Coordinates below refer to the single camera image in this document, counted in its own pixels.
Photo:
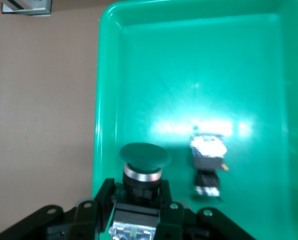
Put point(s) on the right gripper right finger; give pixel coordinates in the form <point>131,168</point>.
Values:
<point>189,225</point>

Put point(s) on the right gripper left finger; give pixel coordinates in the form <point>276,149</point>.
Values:
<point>64,225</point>

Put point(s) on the green mushroom push button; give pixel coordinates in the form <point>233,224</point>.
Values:
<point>206,162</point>
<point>144,155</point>

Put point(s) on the green plastic tray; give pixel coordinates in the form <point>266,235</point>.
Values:
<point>189,62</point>

